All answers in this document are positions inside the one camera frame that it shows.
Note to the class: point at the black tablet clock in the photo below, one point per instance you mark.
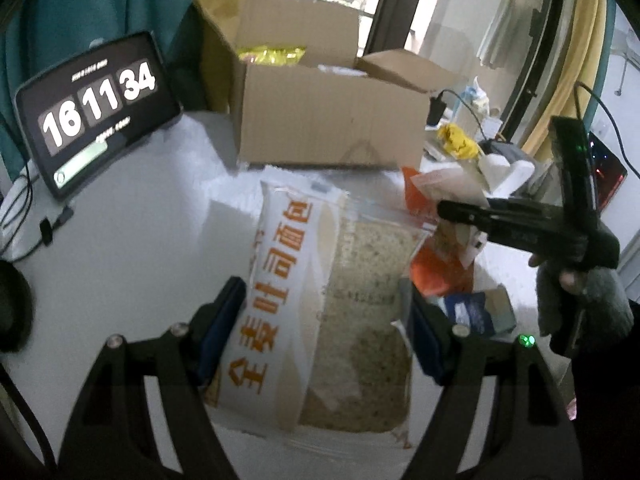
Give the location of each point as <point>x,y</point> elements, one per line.
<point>95,110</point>

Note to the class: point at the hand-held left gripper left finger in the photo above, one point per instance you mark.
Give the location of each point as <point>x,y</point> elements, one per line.
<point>220,340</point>

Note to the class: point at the orange snack packet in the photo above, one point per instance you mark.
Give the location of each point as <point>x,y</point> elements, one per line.
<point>440,265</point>

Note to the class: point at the black charger adapter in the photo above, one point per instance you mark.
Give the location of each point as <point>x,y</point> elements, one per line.
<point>436,109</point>

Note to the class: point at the yellow plastic bag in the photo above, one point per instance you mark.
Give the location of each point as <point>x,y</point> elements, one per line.
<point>457,141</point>

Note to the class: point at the small blue white packet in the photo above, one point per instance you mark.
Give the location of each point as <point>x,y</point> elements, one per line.
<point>475,310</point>

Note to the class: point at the person's right hand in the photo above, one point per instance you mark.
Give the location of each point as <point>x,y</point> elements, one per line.
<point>569,279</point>

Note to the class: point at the black round object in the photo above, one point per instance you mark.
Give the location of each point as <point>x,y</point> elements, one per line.
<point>12,305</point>

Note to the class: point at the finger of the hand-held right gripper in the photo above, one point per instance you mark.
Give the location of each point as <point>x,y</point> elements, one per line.
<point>465,212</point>

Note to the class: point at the person's dark clothing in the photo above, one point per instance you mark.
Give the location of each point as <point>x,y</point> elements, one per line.
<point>610,410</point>

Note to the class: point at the cardboard box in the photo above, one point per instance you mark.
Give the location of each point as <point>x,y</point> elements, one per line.
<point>325,115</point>

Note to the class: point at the teal curtain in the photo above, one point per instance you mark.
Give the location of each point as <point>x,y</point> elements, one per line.
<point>75,5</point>

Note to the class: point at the dark red device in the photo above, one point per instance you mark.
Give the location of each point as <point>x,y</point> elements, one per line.
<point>607,170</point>

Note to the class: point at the black door frame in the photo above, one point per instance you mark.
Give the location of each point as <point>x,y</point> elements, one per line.
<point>395,5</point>

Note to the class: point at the yellow snack packet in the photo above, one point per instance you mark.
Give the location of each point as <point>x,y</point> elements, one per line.
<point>272,55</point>

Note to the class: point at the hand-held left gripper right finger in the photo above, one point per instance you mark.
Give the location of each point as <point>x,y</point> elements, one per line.
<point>426,347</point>

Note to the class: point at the grey cloth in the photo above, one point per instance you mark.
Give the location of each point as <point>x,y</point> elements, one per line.
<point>502,149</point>

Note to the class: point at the sliced bread bag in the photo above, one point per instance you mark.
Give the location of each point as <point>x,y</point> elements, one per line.
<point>300,310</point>

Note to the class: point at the white hanging cloth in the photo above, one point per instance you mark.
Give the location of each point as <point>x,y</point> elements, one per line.
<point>497,30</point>

